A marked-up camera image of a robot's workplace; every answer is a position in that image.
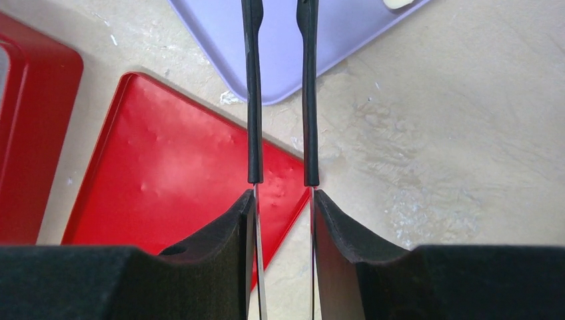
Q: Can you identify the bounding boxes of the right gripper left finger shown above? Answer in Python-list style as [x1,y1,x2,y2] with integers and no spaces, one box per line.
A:
[1,190,255,319]

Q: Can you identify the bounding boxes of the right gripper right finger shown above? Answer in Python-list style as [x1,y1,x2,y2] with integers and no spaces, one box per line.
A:
[314,190,564,319]

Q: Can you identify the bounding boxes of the black metal tongs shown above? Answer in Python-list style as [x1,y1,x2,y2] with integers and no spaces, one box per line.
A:
[241,1,318,319]

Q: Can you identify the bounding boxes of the cream heart chocolate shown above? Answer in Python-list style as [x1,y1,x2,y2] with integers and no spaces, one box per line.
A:
[383,0,414,10]

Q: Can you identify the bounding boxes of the red chocolate box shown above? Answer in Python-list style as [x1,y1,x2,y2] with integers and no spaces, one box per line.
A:
[1,13,83,245]

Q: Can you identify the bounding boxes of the red box lid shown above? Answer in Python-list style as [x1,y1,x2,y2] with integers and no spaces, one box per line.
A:
[61,71,311,293]

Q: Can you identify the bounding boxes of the lavender tray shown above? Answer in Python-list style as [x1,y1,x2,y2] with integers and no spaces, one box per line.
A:
[170,0,425,105]

